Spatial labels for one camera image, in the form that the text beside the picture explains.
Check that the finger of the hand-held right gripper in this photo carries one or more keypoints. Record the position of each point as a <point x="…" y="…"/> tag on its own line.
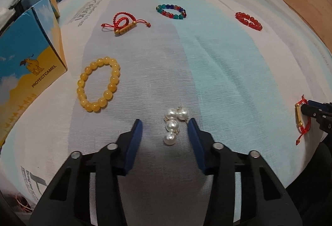
<point x="310" y="110"/>

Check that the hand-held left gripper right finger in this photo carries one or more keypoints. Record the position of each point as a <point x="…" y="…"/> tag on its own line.
<point x="195" y="140"/>

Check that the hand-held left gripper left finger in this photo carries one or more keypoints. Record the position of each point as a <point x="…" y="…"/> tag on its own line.
<point x="134" y="137"/>

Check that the white pearl earring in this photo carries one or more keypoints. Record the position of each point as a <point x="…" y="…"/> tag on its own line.
<point x="177" y="114"/>
<point x="171" y="132"/>

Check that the white blue mattress cover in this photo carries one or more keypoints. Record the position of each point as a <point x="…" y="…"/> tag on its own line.
<point x="202" y="65"/>

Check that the blue yellow cardboard box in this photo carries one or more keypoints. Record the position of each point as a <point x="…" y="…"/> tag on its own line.
<point x="28" y="60"/>

